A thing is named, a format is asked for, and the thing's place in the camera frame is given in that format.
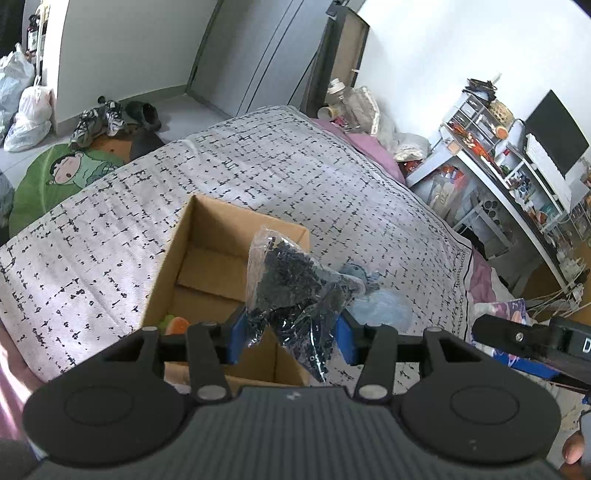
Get white black-patterned bed blanket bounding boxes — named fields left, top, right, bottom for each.
left=0, top=105, right=474, bottom=385

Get brown cardboard box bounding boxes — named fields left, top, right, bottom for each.
left=139, top=193, right=311, bottom=387

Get clear bag of dark pieces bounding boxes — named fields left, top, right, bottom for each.
left=245, top=225, right=366, bottom=385

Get clear crumpled plastic bag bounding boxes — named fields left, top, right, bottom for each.
left=344, top=86, right=397, bottom=141

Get white desk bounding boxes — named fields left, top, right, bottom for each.
left=405, top=124, right=588, bottom=297

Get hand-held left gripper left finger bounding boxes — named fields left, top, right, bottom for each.
left=90, top=306, right=249, bottom=402

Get dark green clog shoes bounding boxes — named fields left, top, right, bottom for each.
left=124, top=100, right=163, bottom=133

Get black monitor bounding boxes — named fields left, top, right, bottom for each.
left=525, top=89, right=591, bottom=177

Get green cartoon round rug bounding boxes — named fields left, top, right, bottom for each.
left=8, top=138, right=126, bottom=237

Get white crumpled bag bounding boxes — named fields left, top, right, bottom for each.
left=392, top=131, right=433, bottom=163

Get white keyboard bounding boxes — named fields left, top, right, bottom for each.
left=523, top=133, right=574, bottom=191

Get orange and green plush toy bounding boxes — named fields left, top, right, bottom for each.
left=156, top=315, right=193, bottom=337

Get grey patterned sneaker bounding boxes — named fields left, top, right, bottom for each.
left=98, top=96, right=127, bottom=137
left=68, top=108, right=110, bottom=149

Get white plastic bag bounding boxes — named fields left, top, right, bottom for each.
left=4, top=85, right=57, bottom=154

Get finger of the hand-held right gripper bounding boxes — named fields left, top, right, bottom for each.
left=471, top=315, right=556, bottom=366

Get colourful printed cushion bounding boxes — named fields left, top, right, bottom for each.
left=475, top=298, right=531, bottom=370

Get clear plastic bottle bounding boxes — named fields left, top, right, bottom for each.
left=325, top=78, right=352, bottom=110

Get black framed brown board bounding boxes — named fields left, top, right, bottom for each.
left=305, top=4, right=371, bottom=117

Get grey sliding door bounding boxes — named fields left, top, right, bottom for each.
left=187, top=0, right=334, bottom=118

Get woven basket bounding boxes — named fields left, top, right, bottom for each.
left=486, top=99, right=516, bottom=129

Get clear drawer organiser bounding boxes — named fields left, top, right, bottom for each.
left=442, top=89, right=498, bottom=136

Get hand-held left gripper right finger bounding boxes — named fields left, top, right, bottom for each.
left=335, top=308, right=493, bottom=401

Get translucent plastic bag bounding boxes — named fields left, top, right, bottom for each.
left=0, top=43, right=37, bottom=139

